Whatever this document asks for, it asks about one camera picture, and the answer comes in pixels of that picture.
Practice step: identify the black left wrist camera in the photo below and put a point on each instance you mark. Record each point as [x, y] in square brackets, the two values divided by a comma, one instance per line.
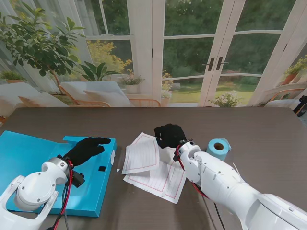
[78, 179]

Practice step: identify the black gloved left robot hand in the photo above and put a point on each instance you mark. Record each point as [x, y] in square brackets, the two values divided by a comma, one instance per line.
[88, 148]

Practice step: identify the white zip tie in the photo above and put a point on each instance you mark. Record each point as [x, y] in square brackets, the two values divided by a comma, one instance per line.
[237, 170]

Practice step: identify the black stand equipment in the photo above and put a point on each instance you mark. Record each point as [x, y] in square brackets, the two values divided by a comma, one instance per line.
[301, 105]

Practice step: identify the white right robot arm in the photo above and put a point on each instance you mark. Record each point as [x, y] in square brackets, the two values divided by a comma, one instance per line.
[227, 182]

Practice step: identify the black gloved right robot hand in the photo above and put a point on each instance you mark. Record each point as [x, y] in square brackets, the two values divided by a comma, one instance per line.
[171, 135]

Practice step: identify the printed garden window backdrop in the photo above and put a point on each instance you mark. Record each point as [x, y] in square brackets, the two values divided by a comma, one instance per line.
[187, 48]

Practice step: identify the blue label roll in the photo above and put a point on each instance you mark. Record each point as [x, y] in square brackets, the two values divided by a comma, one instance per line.
[212, 149]

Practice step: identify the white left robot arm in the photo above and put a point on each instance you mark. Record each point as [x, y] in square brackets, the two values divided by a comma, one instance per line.
[36, 184]

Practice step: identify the white peeled label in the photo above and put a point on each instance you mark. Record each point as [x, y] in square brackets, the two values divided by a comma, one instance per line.
[113, 157]

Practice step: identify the blue file box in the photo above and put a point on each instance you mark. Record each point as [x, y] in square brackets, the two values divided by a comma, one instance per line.
[24, 153]

